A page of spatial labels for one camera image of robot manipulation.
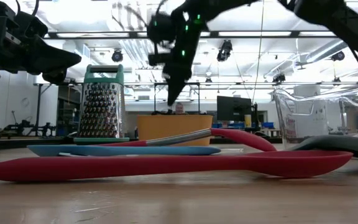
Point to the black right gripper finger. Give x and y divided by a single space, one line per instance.
175 90

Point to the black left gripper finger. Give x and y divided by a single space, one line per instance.
54 77
51 57

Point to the light blue silicone spoon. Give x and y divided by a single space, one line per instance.
135 151

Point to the red silicone spoon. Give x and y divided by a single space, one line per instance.
135 168

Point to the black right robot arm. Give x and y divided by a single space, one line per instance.
337 18

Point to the person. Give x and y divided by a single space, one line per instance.
179 109

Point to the black ceiling lamp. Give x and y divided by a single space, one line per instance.
224 50
117 56
338 56
279 77

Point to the black desk monitor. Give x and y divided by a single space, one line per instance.
233 109

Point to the black machine on bench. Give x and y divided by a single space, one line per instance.
17 127

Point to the yellow cup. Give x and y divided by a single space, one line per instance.
248 120

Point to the blue storage box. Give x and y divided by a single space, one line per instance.
267 125

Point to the black silicone spoon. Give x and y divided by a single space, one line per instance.
337 144

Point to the black metal stand frame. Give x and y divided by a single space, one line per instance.
194 83

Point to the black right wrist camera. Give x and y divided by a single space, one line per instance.
160 29

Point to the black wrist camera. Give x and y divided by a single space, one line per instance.
31 26
160 29

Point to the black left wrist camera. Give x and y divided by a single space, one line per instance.
31 26

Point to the black table edge frame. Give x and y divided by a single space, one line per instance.
11 142

